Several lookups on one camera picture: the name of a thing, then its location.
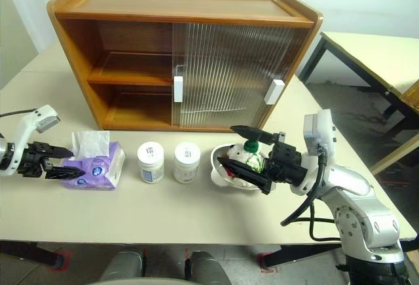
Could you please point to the beige table with black frame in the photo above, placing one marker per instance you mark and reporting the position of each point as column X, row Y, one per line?
column 360, row 55

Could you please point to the white plush toy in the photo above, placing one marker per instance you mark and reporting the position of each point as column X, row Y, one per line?
column 244, row 154

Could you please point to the grey rounded shape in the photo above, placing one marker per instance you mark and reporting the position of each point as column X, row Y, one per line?
column 206, row 268

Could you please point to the purple tissue pack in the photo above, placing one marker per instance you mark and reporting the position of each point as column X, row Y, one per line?
column 98, row 170

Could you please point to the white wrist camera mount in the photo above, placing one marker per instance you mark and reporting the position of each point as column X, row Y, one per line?
column 24, row 127
column 322, row 127

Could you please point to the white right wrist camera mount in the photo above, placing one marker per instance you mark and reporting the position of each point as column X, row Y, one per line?
column 322, row 127

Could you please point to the ribbed glass sliding door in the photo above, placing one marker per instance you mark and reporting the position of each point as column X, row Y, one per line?
column 235, row 68
column 178, row 52

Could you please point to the brown wooden cabinet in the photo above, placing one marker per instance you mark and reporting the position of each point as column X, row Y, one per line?
column 183, row 3

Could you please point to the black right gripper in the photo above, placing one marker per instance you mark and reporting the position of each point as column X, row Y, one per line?
column 288, row 163

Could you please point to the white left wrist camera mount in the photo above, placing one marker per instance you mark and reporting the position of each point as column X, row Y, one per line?
column 24, row 127

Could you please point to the white bottle with blue print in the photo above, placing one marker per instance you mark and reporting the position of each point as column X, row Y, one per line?
column 150, row 163

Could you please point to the white bowl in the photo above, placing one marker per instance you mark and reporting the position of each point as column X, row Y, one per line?
column 216, row 160

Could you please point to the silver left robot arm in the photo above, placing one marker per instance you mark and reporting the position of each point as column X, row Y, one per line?
column 2, row 157

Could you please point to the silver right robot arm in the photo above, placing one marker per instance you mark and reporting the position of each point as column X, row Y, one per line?
column 363, row 213

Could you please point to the white bottle with grey print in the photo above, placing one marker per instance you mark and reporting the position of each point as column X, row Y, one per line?
column 186, row 167

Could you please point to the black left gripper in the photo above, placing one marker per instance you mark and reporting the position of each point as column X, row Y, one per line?
column 32, row 160

